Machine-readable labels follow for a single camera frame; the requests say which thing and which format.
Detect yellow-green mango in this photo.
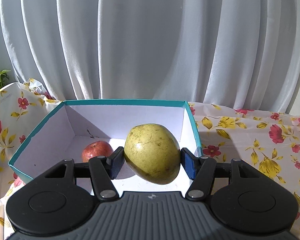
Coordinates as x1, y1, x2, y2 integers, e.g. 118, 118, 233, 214
124, 124, 180, 185

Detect white curtain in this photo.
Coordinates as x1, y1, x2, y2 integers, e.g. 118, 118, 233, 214
0, 0, 300, 113

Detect teal cardboard box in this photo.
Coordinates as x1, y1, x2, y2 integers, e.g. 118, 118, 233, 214
9, 99, 202, 183

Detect floral tablecloth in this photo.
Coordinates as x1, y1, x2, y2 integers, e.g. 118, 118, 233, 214
0, 79, 300, 239

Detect red apple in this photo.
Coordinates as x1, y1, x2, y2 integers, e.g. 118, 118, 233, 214
81, 140, 113, 163

